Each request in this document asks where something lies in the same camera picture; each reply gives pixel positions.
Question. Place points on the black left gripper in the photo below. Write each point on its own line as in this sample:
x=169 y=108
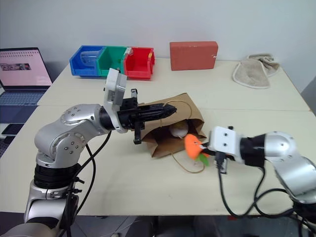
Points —
x=129 y=114

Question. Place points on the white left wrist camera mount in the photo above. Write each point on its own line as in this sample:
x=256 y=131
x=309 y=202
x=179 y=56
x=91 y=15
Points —
x=114 y=91

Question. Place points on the blue plastic storage bin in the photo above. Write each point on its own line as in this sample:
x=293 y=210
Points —
x=79 y=67

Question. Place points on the open laptop with pink screen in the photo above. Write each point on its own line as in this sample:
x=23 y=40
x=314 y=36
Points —
x=22 y=66

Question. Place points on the red brick block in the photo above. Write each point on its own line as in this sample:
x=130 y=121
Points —
x=192 y=55

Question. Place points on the red plastic storage bin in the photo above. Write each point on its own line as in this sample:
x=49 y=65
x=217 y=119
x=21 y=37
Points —
x=137 y=65

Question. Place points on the beige folded towel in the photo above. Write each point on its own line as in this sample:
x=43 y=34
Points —
x=251 y=72

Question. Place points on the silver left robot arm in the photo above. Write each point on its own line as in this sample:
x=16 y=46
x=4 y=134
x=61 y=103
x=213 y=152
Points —
x=74 y=123

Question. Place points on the clear plastic cup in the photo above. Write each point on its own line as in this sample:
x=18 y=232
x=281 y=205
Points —
x=89 y=58

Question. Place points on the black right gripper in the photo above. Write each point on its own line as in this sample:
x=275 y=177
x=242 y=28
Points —
x=219 y=159

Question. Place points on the white plush toy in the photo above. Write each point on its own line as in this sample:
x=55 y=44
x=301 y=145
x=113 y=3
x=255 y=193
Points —
x=179 y=130

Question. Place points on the orange carrot plush toy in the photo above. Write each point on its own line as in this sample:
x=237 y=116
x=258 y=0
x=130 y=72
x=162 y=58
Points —
x=192 y=145

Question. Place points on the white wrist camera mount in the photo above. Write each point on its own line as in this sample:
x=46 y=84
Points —
x=224 y=142
x=114 y=91

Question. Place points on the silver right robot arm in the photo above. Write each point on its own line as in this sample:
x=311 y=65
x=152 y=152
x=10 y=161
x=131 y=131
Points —
x=284 y=145

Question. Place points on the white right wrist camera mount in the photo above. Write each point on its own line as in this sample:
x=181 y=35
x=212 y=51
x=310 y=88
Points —
x=224 y=142

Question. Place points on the brown paper bag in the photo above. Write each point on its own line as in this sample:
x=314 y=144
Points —
x=190 y=113

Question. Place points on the green plastic storage bin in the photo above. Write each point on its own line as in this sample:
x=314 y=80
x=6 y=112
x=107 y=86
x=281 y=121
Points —
x=109 y=58

